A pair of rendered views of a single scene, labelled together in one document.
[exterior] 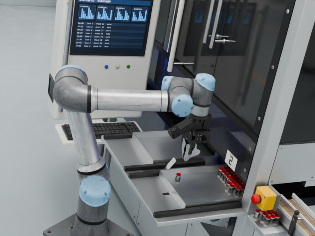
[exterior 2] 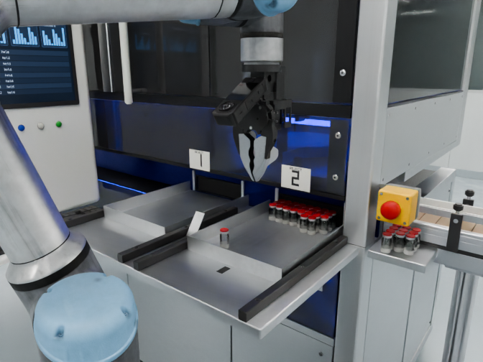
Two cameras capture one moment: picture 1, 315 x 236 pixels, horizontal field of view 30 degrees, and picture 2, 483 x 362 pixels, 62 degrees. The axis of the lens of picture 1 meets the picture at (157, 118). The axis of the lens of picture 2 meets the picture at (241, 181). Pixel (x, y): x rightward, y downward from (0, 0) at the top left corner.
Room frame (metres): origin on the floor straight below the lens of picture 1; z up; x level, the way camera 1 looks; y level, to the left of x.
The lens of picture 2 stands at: (1.37, 0.18, 1.29)
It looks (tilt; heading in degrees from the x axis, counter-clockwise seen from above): 16 degrees down; 336
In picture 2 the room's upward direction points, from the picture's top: straight up
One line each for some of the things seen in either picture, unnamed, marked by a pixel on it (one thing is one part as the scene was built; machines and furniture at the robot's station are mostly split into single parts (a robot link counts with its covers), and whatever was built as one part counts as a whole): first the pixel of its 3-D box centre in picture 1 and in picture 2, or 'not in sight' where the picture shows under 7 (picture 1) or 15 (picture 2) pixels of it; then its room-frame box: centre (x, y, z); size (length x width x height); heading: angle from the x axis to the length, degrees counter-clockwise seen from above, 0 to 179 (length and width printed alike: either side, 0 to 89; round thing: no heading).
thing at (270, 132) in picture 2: (191, 143); (264, 133); (2.01, -0.14, 1.18); 0.05 x 0.02 x 0.09; 28
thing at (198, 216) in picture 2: (160, 165); (180, 231); (2.25, -0.05, 0.91); 0.14 x 0.03 x 0.06; 118
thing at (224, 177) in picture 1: (228, 182); (297, 217); (2.23, -0.36, 0.91); 0.18 x 0.02 x 0.05; 28
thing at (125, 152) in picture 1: (175, 171); (205, 235); (2.29, -0.12, 0.87); 0.70 x 0.48 x 0.02; 28
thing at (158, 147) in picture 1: (175, 146); (179, 205); (2.47, -0.11, 0.90); 0.34 x 0.26 x 0.04; 118
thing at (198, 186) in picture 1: (206, 186); (274, 233); (2.17, -0.26, 0.90); 0.34 x 0.26 x 0.04; 118
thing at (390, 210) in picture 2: (256, 199); (391, 210); (1.99, -0.44, 1.00); 0.04 x 0.04 x 0.04; 28
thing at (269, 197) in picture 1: (266, 197); (397, 204); (2.01, -0.48, 1.00); 0.08 x 0.07 x 0.07; 118
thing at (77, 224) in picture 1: (90, 223); not in sight; (1.85, 0.18, 0.84); 0.15 x 0.15 x 0.10
